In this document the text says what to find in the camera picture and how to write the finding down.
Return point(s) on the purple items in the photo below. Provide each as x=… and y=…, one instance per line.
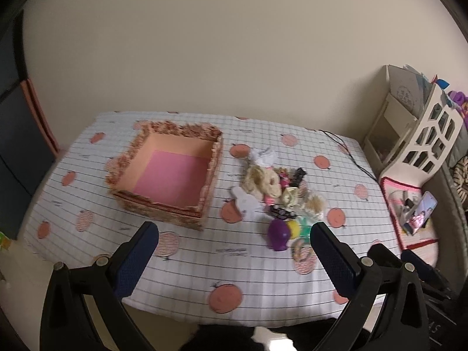
x=459, y=98

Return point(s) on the beige hair claw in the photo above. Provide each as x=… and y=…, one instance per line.
x=291, y=195

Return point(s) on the cream desktop shelf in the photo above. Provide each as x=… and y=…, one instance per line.
x=400, y=113

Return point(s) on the dark cabinet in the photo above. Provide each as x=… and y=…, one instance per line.
x=18, y=146

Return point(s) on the desktop with checked fruit cloth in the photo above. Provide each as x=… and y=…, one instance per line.
x=204, y=241

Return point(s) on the smartphone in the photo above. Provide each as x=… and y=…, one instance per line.
x=424, y=212

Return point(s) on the purple plastic toy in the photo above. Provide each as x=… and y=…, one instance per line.
x=278, y=234

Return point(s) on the beige plush toy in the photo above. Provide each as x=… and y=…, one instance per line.
x=261, y=182

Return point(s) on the crumpled white paper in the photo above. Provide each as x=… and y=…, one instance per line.
x=265, y=158

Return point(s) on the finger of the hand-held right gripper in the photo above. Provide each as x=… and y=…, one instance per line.
x=431, y=276
x=384, y=257

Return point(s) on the patterned brown red cloth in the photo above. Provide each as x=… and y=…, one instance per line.
x=172, y=175

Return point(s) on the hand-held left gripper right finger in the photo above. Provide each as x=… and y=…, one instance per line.
x=331, y=259

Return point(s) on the beige fluffy pompom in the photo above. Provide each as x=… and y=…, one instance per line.
x=316, y=206

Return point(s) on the grey quilted cushion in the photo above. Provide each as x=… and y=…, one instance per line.
x=449, y=226

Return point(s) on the small orange pink doll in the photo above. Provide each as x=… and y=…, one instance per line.
x=283, y=181

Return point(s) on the striped cloth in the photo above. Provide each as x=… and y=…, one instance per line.
x=461, y=179

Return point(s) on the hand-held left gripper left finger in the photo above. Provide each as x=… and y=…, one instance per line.
x=137, y=263

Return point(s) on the yellow ball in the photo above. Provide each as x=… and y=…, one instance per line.
x=293, y=229

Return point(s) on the black action figure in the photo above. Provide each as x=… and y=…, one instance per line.
x=299, y=176

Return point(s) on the black hair clip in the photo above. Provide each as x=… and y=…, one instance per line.
x=283, y=212

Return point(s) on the green plastic toy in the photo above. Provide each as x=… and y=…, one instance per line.
x=305, y=226

